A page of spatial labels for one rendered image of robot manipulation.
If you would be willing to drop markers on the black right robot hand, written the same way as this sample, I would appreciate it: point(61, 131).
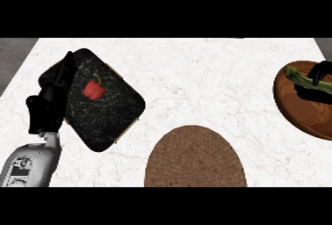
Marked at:
point(319, 88)

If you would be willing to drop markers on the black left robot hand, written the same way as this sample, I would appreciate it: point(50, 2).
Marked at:
point(47, 105)

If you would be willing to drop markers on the green squash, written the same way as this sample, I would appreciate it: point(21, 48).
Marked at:
point(304, 79)

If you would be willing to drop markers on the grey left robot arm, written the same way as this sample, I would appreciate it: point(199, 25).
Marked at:
point(31, 164)

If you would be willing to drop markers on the brown wooden bowl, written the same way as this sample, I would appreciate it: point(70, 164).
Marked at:
point(298, 111)

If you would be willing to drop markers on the brown woven oval placemat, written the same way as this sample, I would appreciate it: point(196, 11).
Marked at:
point(195, 158)

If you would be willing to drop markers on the red bell pepper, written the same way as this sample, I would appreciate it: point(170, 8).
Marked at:
point(93, 89)

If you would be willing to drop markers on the black speckled cutting board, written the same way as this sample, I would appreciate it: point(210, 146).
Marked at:
point(108, 102)

